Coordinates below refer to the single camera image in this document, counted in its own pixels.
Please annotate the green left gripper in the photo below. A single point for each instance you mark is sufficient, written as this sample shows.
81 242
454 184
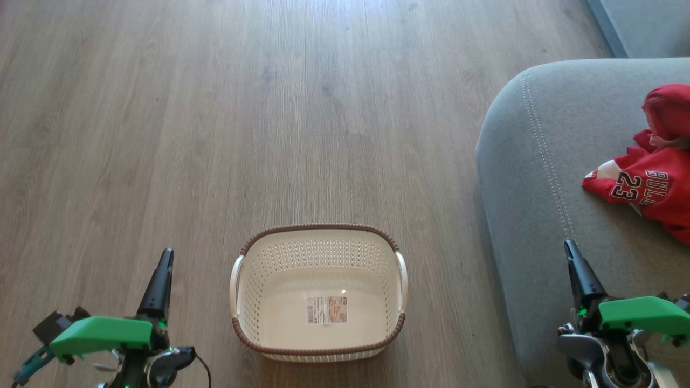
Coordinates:
102 334

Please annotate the grey stitched sofa seat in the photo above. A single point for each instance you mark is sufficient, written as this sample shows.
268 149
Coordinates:
539 161

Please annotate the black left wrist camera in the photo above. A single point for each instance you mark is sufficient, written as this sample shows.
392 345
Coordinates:
56 323

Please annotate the teal plastic bracket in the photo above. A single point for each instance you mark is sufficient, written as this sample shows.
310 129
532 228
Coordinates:
32 366

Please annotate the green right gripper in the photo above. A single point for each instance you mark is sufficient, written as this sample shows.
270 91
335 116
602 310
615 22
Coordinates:
641 315

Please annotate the plain red garment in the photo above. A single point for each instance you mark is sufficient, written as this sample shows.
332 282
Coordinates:
671 110

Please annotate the cream perforated laundry basket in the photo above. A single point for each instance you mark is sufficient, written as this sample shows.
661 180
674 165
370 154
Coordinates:
323 269

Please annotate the red basketball jersey with print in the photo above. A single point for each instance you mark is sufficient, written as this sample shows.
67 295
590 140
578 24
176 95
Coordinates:
657 199

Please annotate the paper label sticker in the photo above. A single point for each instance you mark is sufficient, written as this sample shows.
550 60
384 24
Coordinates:
326 310

